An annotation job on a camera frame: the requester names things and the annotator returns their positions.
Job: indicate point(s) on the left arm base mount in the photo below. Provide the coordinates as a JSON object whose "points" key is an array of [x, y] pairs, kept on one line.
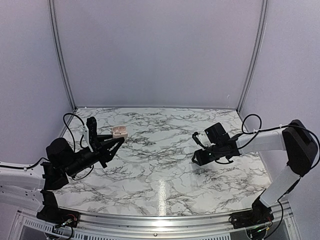
{"points": [[52, 213]]}

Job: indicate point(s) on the left aluminium corner post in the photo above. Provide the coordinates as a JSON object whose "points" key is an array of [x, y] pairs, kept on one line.
{"points": [[59, 54]]}

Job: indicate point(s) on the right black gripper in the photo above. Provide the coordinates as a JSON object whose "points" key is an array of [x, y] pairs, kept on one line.
{"points": [[202, 160]]}

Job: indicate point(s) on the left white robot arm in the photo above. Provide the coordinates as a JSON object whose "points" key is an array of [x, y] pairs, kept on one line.
{"points": [[32, 187]]}

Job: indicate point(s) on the aluminium corner post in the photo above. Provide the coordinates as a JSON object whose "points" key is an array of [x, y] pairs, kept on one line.
{"points": [[255, 54], [59, 54]]}

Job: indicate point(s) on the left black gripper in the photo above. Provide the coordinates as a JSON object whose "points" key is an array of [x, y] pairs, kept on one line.
{"points": [[101, 150]]}

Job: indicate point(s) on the white round charging case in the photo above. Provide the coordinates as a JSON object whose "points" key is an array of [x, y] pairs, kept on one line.
{"points": [[119, 132]]}

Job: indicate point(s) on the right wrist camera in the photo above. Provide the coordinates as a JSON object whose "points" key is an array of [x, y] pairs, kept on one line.
{"points": [[201, 139]]}

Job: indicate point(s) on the aluminium front rail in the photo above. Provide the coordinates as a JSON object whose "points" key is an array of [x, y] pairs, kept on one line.
{"points": [[101, 226]]}

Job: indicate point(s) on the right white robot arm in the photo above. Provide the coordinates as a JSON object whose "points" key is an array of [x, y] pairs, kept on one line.
{"points": [[301, 145]]}

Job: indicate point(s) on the right aluminium corner post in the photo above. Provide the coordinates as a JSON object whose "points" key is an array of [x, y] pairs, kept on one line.
{"points": [[255, 54]]}

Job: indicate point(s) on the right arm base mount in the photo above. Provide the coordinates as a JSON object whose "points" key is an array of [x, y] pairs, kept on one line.
{"points": [[258, 214]]}

